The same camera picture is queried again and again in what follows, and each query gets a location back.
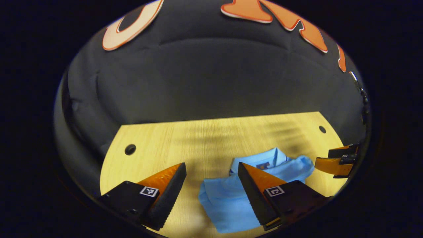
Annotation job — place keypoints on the light blue T-shirt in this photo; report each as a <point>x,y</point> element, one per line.
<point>224,205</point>

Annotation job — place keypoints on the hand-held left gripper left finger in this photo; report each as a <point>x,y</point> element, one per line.
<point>168,198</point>

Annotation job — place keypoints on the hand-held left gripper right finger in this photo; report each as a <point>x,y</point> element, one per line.
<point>254,198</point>

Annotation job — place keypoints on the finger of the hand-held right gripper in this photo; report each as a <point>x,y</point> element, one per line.
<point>342,152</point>
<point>333,166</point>

